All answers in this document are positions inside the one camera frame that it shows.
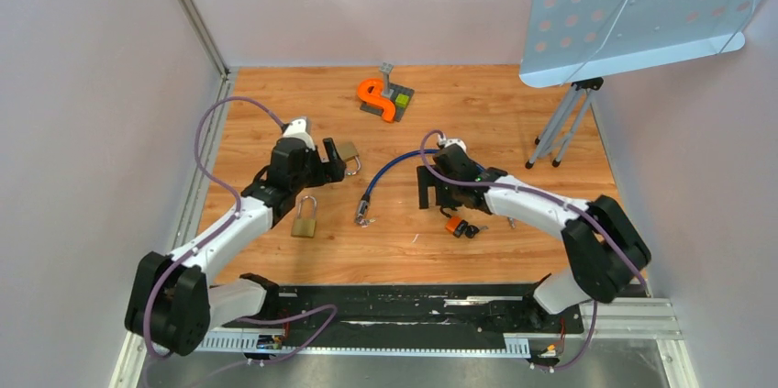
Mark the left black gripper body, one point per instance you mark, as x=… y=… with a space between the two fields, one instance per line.
x=316 y=173

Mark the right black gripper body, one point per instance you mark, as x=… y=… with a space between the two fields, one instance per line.
x=445 y=194

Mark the large brass padlock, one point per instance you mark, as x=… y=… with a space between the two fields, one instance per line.
x=349 y=153

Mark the small brass padlock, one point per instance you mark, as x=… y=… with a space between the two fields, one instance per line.
x=304 y=225

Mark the orange small padlock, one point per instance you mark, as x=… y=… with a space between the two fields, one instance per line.
x=455 y=224

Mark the black key bunch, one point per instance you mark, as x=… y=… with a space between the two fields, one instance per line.
x=472 y=231

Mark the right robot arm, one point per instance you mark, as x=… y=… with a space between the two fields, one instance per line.
x=604 y=250

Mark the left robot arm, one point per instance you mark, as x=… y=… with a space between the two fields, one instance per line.
x=174 y=301

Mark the orange S-shaped toy base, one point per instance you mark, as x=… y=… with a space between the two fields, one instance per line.
x=383 y=98

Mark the perforated metal music stand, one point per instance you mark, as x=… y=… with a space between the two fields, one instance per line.
x=577 y=43

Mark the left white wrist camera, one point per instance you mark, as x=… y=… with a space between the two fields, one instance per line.
x=300 y=128

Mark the blue cable lock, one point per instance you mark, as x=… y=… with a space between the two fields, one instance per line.
x=363 y=205

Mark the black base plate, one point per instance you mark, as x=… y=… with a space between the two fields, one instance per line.
x=414 y=318

